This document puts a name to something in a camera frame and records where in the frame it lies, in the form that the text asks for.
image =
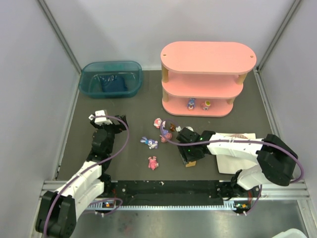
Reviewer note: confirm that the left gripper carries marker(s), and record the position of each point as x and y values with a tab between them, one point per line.
118	121

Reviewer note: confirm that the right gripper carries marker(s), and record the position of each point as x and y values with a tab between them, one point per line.
187	158

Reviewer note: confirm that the small brown toy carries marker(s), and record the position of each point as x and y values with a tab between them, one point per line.
172	127

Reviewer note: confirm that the purple bunny toy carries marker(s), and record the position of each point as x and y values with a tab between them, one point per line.
152	144

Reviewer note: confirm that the strawberry bear cake toy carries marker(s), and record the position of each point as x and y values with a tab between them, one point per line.
190	164

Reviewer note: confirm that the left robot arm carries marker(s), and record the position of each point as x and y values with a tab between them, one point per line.
60	209

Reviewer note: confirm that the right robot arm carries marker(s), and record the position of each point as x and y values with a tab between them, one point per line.
274	160

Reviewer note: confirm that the blue bear toy on shelf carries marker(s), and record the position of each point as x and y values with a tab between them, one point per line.
191	104

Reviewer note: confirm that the pink yellow toy on shelf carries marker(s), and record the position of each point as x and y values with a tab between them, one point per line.
205	105

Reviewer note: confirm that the pink three-tier shelf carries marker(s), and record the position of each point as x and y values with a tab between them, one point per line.
213	71

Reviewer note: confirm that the purple figure on pink base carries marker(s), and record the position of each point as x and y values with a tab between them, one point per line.
165	135

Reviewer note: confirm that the pink pig toy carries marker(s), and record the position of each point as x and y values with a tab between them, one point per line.
153	164

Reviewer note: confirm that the pink haired girl toy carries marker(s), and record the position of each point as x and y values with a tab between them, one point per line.
159	123

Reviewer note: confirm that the white square plate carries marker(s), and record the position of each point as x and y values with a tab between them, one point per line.
230	165

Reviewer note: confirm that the teal plastic bin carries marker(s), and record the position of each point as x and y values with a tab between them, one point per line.
131	71

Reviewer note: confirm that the red patterned bowl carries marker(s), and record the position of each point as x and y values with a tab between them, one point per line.
239	135

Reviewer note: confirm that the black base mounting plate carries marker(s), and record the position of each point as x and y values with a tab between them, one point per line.
175	192

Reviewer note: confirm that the white container corner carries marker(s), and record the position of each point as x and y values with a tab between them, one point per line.
290	233

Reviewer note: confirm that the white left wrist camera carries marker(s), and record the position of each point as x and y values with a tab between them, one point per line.
100	118

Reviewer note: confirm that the white slotted cable duct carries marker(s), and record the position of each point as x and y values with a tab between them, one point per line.
224	205

